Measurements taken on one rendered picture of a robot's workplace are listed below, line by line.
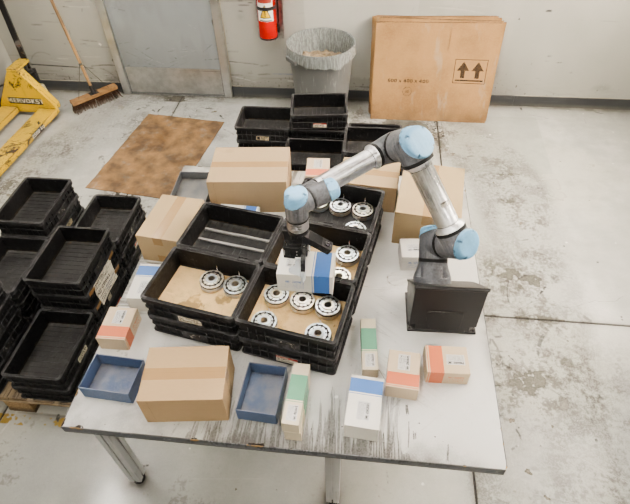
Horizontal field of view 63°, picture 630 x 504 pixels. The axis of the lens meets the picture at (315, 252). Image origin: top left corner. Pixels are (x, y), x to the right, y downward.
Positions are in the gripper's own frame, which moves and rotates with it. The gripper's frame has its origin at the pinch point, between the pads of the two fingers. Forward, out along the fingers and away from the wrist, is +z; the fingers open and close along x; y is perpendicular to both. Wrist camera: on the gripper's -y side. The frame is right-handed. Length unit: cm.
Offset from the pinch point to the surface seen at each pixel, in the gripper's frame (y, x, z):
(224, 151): 57, -98, 20
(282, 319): 10.5, 3.2, 27.7
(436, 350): -50, 8, 34
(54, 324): 142, -23, 83
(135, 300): 76, -5, 33
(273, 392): 11, 28, 40
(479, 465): -64, 48, 41
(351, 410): -19, 37, 32
